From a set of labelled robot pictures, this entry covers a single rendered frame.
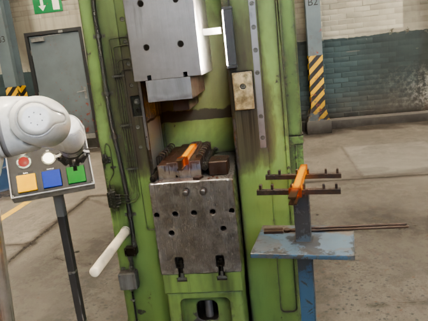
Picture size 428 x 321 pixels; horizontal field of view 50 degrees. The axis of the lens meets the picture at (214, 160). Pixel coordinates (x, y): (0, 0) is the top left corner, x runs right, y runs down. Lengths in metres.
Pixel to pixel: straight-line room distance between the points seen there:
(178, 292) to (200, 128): 0.88
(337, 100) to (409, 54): 1.32
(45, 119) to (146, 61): 1.11
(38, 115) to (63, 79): 7.76
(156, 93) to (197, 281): 0.89
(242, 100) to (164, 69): 0.39
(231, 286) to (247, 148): 0.65
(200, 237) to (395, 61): 6.40
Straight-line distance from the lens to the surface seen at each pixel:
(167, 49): 2.02
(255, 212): 2.26
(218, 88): 2.48
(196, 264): 2.17
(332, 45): 7.93
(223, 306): 2.32
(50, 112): 1.00
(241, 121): 2.15
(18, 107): 1.00
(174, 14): 2.02
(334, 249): 1.86
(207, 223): 2.08
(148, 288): 2.51
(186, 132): 2.54
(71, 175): 2.05
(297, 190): 1.67
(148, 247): 2.41
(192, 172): 2.08
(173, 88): 2.03
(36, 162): 2.09
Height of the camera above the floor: 1.45
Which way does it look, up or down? 13 degrees down
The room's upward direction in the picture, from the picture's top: 6 degrees counter-clockwise
